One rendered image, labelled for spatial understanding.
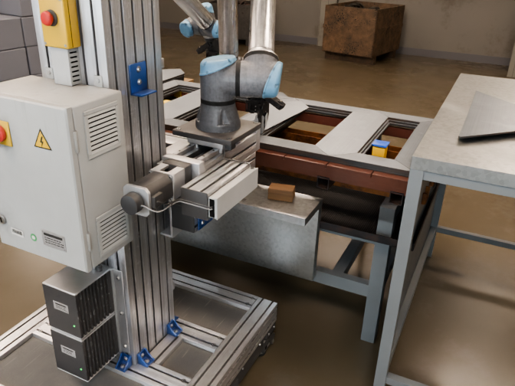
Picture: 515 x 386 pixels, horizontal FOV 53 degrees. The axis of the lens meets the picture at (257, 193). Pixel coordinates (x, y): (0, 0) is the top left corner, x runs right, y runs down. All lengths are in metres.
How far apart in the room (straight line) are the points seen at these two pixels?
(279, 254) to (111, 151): 1.04
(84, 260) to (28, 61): 4.11
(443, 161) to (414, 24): 7.87
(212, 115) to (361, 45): 6.66
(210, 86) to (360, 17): 6.65
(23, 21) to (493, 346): 4.59
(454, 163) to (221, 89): 0.74
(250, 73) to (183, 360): 1.06
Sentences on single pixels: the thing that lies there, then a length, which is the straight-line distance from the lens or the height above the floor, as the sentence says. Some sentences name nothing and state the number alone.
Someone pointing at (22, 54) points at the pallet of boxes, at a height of 0.62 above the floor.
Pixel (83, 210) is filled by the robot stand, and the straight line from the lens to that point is 1.43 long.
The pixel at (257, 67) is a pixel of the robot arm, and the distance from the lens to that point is 1.68.
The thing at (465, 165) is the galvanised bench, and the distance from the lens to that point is 1.58.
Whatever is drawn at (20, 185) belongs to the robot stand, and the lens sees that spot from 1.55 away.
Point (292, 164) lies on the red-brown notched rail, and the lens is 2.10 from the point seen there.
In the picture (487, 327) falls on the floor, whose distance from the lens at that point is 2.74.
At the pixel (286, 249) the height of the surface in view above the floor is 0.42.
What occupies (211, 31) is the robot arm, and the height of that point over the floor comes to 1.25.
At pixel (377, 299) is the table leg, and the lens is 2.32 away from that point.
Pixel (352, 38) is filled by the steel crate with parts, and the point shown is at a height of 0.37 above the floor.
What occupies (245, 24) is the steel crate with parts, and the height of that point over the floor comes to 0.37.
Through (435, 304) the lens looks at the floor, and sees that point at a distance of 2.79.
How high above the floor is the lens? 1.59
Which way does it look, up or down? 26 degrees down
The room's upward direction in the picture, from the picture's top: 2 degrees clockwise
